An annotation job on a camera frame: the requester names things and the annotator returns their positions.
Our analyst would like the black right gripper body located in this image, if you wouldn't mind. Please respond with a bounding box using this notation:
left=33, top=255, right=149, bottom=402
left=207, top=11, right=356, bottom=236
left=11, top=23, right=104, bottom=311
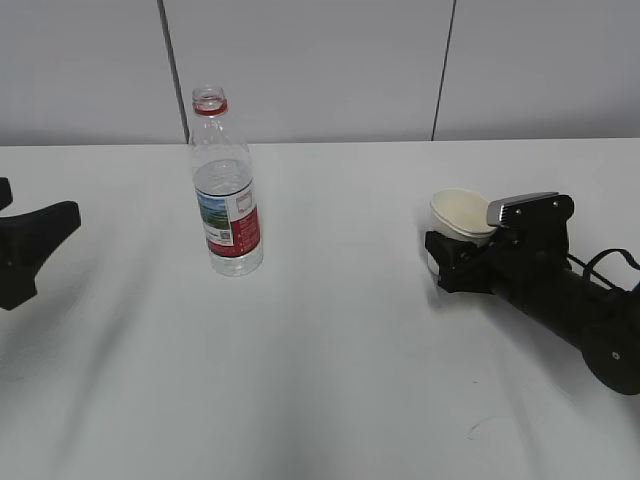
left=438, top=234, right=575, bottom=305

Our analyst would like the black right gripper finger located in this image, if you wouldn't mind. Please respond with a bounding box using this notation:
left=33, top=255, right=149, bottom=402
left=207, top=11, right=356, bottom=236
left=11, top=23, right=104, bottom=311
left=424, top=230, right=488, bottom=280

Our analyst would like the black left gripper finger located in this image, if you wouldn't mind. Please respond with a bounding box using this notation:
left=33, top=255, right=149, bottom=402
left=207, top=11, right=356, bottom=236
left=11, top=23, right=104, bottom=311
left=1, top=201, right=81, bottom=310
left=0, top=177, right=12, bottom=210

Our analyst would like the white paper cup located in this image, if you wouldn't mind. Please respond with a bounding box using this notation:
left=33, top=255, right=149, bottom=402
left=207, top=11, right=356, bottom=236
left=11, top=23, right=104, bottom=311
left=427, top=189, right=496, bottom=246

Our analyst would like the clear plastic water bottle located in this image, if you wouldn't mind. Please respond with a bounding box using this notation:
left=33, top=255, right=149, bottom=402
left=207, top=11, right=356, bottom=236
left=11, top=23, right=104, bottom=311
left=189, top=86, right=263, bottom=277

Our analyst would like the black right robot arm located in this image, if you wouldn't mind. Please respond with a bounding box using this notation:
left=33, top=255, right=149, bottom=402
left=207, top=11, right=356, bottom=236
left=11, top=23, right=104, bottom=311
left=425, top=229, right=639, bottom=395

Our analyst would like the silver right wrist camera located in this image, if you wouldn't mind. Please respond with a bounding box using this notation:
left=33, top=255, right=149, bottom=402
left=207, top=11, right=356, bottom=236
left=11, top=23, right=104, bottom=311
left=486, top=192, right=575, bottom=260

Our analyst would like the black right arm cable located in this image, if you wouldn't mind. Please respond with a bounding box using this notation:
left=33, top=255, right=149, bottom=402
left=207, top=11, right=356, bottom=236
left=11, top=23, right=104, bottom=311
left=565, top=247, right=640, bottom=294

